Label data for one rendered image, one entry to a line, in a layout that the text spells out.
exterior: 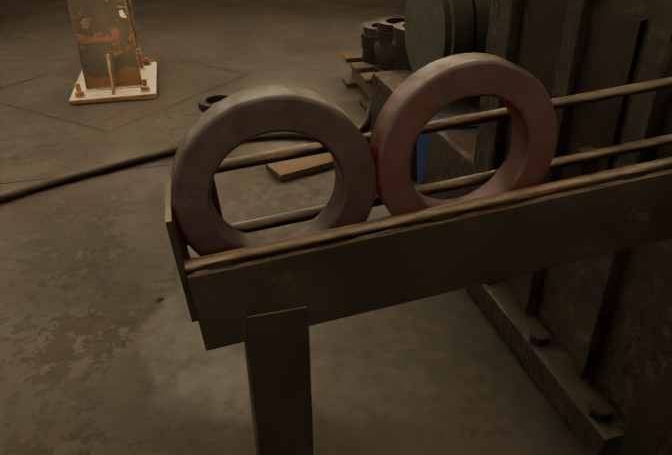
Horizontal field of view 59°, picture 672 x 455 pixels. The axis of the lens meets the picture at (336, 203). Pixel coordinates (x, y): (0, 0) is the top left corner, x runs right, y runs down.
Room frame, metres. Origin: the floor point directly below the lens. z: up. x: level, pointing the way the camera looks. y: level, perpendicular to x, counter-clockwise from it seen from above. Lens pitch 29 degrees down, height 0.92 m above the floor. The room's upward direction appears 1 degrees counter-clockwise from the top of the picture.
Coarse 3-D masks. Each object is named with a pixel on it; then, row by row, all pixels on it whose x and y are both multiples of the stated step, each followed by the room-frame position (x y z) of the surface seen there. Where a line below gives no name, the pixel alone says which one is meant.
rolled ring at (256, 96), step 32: (256, 96) 0.47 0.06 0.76; (288, 96) 0.47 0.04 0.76; (320, 96) 0.49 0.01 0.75; (192, 128) 0.47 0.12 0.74; (224, 128) 0.45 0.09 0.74; (256, 128) 0.46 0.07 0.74; (288, 128) 0.47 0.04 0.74; (320, 128) 0.47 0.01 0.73; (352, 128) 0.48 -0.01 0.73; (192, 160) 0.45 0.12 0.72; (352, 160) 0.48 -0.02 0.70; (192, 192) 0.44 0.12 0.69; (352, 192) 0.48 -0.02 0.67; (192, 224) 0.44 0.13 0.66; (224, 224) 0.47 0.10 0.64; (320, 224) 0.49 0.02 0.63
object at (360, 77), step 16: (368, 32) 2.78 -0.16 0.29; (384, 32) 2.54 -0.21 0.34; (400, 32) 2.30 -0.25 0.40; (368, 48) 2.77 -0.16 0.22; (384, 48) 2.54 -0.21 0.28; (400, 48) 2.30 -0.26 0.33; (352, 64) 2.76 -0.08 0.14; (368, 64) 2.76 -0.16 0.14; (384, 64) 2.54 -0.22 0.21; (400, 64) 2.32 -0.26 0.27; (352, 80) 2.91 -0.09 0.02; (368, 80) 2.52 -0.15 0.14; (368, 96) 2.65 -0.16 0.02
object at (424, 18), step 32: (416, 0) 1.99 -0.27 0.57; (448, 0) 1.80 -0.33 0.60; (480, 0) 1.81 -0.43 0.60; (416, 32) 1.97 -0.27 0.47; (448, 32) 1.76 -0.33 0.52; (480, 32) 1.77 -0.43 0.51; (416, 64) 1.96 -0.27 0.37; (384, 96) 2.12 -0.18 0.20; (480, 96) 1.85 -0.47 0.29; (448, 160) 1.56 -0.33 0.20; (448, 192) 1.54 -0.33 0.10
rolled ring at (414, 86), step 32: (448, 64) 0.51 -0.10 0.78; (480, 64) 0.51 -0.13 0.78; (512, 64) 0.52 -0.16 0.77; (416, 96) 0.49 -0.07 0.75; (448, 96) 0.50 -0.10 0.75; (512, 96) 0.52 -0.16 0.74; (544, 96) 0.52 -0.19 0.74; (384, 128) 0.49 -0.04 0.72; (416, 128) 0.49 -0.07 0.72; (512, 128) 0.55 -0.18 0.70; (544, 128) 0.53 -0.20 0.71; (384, 160) 0.49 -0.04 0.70; (512, 160) 0.54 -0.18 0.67; (544, 160) 0.53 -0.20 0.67; (384, 192) 0.49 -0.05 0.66; (416, 192) 0.50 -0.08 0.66; (480, 192) 0.54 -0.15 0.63; (416, 224) 0.50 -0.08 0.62
